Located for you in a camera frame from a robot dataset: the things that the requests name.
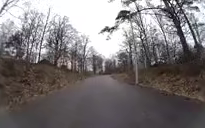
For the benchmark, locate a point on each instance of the dark grey asphalt path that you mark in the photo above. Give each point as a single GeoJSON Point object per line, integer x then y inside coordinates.
{"type": "Point", "coordinates": [100, 103]}

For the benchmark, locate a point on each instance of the wood of bare trees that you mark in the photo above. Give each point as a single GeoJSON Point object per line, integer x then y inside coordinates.
{"type": "Point", "coordinates": [56, 43]}

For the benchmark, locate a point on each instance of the leaf-strewn brown ground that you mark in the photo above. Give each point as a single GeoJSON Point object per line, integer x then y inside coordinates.
{"type": "Point", "coordinates": [176, 80]}
{"type": "Point", "coordinates": [26, 81]}

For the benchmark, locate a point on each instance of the pale lamp post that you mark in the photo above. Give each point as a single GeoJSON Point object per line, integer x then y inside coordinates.
{"type": "Point", "coordinates": [135, 60]}

